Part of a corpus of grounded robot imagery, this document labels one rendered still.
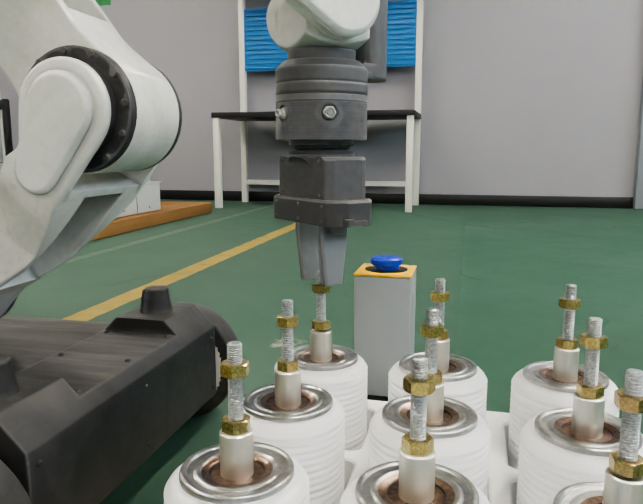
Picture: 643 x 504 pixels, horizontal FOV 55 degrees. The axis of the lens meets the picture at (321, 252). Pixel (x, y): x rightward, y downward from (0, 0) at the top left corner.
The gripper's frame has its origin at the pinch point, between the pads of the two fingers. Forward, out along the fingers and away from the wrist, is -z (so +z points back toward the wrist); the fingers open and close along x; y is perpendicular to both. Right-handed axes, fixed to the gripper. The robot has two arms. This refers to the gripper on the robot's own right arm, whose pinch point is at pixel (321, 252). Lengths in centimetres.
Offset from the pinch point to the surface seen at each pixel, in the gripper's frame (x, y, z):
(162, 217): 328, -111, -33
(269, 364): 63, -31, -36
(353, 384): -4.8, -0.5, -12.5
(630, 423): -33.5, 2.8, -4.8
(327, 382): -4.2, 2.2, -11.9
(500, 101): 293, -392, 50
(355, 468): -9.5, 2.9, -18.1
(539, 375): -16.6, -13.3, -10.7
